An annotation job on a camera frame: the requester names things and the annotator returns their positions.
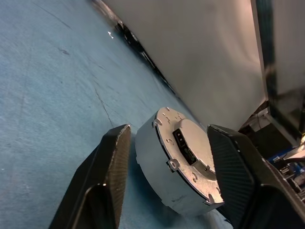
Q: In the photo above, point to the dark metal frame post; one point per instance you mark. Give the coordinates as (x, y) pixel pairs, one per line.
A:
(269, 47)

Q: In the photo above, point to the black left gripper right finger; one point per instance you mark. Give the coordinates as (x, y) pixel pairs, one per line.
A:
(243, 181)

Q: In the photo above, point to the grey round motor housing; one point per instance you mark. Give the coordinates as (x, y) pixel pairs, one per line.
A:
(152, 162)

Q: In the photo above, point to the white backdrop sheet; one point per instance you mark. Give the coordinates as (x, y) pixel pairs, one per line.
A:
(190, 47)

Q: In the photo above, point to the blue table cover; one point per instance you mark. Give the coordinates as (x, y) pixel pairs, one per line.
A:
(47, 71)

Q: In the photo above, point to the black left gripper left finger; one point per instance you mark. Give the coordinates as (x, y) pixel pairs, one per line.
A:
(95, 181)

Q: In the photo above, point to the grey round motor lid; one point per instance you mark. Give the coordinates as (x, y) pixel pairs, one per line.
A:
(193, 133)

